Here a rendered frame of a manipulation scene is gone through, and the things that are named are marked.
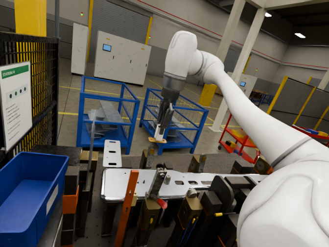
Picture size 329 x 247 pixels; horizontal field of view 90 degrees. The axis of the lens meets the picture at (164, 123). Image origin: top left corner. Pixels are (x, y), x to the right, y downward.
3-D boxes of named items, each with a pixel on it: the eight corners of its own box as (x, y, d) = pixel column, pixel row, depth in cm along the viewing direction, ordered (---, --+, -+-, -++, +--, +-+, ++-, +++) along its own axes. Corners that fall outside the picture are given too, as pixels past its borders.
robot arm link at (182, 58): (173, 75, 59) (198, 80, 67) (186, 27, 54) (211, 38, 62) (157, 69, 67) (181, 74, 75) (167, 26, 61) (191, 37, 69)
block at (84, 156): (92, 200, 102) (98, 151, 89) (90, 212, 95) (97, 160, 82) (77, 201, 99) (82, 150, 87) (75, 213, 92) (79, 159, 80)
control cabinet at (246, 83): (228, 103, 1102) (244, 65, 1016) (234, 104, 1128) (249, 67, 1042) (238, 108, 1038) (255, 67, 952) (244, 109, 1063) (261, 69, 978)
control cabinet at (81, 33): (75, 66, 912) (78, 16, 826) (85, 69, 935) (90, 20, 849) (70, 74, 711) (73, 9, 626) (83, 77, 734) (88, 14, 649)
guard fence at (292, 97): (304, 141, 673) (334, 93, 603) (308, 143, 661) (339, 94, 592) (250, 140, 511) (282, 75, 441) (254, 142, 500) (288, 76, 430)
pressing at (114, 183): (280, 173, 137) (281, 171, 136) (308, 194, 117) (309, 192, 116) (102, 168, 89) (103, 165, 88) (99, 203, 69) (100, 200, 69)
